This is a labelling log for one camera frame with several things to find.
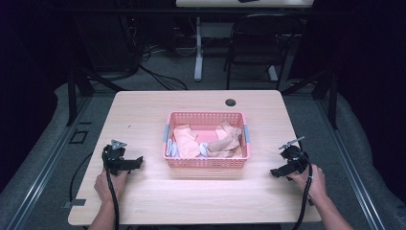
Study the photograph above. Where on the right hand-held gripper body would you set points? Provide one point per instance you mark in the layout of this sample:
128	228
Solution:
295	158

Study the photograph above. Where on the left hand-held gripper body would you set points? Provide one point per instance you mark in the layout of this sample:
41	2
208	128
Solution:
114	159

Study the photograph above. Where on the beige sock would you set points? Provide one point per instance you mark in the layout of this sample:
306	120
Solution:
228	142

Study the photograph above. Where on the black folding chair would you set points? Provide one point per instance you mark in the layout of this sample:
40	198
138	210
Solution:
261	38

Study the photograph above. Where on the person's right hand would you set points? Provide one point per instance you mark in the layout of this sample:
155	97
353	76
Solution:
316	183

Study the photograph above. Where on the grey tape strip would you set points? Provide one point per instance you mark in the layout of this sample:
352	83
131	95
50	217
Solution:
75	202

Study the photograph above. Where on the person's left hand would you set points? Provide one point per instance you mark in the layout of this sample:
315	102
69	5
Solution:
102	187

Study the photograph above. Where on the black metal stand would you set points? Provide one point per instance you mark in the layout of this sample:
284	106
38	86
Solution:
72	96
332	96

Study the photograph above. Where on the pink plastic basket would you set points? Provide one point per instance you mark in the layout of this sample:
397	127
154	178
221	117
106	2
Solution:
207	163

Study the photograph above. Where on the metal floor rail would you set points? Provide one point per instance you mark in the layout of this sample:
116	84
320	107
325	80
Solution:
41	172
348	166

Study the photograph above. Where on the black square floor frame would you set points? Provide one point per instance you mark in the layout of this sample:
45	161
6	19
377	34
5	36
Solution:
78	136

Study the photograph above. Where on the small white sock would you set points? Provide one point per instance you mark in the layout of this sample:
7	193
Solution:
203	149

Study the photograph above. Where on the white and blue sock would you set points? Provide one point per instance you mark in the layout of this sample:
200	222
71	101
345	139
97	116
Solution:
172	149

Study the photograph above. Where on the white desk leg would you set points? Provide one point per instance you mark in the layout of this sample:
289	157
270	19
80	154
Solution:
273	73
198	51

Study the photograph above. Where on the peach sock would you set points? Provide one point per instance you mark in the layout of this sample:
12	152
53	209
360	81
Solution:
186	142

